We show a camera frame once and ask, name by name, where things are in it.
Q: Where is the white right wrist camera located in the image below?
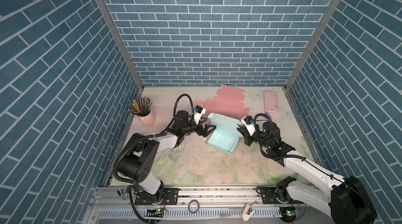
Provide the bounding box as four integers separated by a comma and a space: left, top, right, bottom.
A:
241, 116, 256, 136

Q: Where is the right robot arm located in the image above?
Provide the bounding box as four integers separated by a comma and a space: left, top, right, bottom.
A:
237, 116, 378, 224

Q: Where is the bundle of colored pencils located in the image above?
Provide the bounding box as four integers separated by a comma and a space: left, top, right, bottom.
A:
128, 97, 152, 117

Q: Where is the pink pencil case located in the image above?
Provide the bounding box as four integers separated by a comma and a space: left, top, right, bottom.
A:
263, 91, 279, 115

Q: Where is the mint green paper box sheet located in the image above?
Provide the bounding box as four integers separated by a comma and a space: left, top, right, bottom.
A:
207, 113, 242, 155

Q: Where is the purple tape roll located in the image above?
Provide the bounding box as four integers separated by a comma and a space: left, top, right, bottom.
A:
187, 199, 200, 214

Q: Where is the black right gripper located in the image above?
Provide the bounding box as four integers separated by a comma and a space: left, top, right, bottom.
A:
237, 126, 272, 150

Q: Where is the pink paper box sheet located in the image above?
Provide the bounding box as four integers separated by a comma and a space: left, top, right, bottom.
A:
204, 84, 250, 120

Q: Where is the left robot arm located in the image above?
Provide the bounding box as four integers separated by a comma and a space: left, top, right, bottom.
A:
113, 94, 216, 201

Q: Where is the pink metal pencil bucket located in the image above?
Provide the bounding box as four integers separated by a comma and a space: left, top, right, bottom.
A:
137, 110, 156, 127

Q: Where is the white pink clip tool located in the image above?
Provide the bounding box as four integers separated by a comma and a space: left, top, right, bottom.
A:
241, 204, 255, 221

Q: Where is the aluminium front rail frame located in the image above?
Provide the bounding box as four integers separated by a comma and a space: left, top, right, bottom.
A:
83, 184, 335, 224

